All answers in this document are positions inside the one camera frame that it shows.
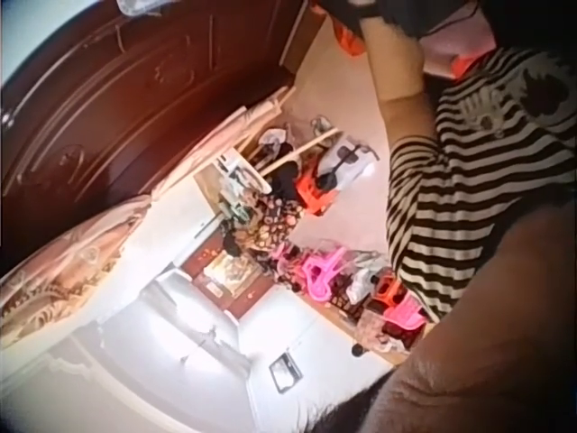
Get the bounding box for pale pink cloth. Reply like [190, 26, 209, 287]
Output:
[421, 17, 501, 80]

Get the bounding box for orange plastic stool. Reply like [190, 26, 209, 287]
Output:
[295, 167, 344, 218]

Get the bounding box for pink plastic stool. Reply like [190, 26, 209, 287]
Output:
[300, 251, 360, 309]

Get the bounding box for red framed picture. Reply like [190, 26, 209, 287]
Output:
[179, 246, 274, 317]

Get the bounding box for orange plastic object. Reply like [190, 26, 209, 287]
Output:
[332, 21, 367, 59]

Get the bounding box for white ornate cabinet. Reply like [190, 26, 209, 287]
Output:
[42, 269, 256, 432]

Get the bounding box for patterned beige curtain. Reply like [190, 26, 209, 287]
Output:
[0, 194, 157, 328]

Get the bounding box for red plastic stool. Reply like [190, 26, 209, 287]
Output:
[381, 280, 427, 337]

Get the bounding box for small black framed panel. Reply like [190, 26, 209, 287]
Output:
[269, 355, 303, 394]

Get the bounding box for floral patterned cloth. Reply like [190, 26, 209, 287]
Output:
[241, 191, 310, 256]

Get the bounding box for black garment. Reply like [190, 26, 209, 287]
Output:
[315, 0, 490, 41]

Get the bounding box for white shoe rack with shoes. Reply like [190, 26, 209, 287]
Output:
[194, 115, 343, 226]

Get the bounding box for dark brown carved wooden door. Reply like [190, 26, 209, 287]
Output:
[0, 0, 316, 272]

